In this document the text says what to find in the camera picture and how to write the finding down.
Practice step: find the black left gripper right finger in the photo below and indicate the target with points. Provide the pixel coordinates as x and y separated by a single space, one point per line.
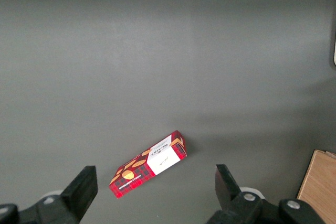
236 208

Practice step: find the wooden drawer cabinet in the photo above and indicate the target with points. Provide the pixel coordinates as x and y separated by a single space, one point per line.
317 187

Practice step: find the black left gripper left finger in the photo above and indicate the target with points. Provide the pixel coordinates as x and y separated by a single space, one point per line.
65 208

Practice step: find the red tartan cookie box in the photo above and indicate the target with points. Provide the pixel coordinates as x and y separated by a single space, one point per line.
136 171

